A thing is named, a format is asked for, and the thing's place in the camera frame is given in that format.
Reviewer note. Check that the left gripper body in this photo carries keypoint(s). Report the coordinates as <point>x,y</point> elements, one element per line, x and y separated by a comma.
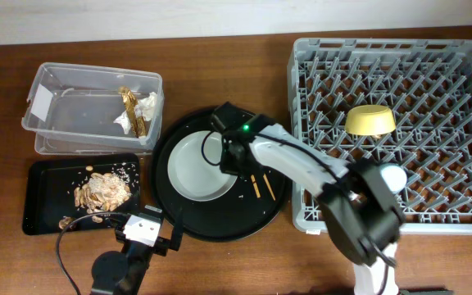
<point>161,247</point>

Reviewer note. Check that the grey plate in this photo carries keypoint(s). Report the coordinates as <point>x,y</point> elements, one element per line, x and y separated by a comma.
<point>190,175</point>

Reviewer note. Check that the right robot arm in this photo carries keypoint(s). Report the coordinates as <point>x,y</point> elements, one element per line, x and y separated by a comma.
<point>357,201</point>

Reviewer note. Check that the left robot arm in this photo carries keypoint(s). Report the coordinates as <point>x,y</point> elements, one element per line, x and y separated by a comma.
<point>116,273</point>

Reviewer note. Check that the noodle food scraps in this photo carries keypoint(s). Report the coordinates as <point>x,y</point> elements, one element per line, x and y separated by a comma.
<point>100,189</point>

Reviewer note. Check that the white tissue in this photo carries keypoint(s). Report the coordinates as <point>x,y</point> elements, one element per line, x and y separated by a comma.
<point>148,107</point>

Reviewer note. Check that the gold brown snack wrapper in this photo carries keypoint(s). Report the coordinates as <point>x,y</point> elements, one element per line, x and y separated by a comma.
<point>133,112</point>

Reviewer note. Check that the black rectangular tray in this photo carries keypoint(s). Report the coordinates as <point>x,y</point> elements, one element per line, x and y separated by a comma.
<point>45,201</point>

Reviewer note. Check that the clear plastic bin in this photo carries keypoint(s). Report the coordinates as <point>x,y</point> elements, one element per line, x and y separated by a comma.
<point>72,109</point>

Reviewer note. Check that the grey dishwasher rack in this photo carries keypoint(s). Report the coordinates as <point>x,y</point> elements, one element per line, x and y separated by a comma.
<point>427,83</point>

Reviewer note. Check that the round black tray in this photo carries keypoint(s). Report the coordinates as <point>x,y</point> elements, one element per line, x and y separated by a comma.
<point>236,214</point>

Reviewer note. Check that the yellow bowl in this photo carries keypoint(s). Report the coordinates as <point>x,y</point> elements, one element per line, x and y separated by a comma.
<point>370,120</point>

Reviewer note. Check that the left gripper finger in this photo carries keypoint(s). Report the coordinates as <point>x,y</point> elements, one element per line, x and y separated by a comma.
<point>135,203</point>
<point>178,231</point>

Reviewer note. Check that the blue cup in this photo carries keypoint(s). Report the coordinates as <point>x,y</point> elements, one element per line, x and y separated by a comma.
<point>394,176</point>

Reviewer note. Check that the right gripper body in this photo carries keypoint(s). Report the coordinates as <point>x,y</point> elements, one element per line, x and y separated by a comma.
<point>230,164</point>

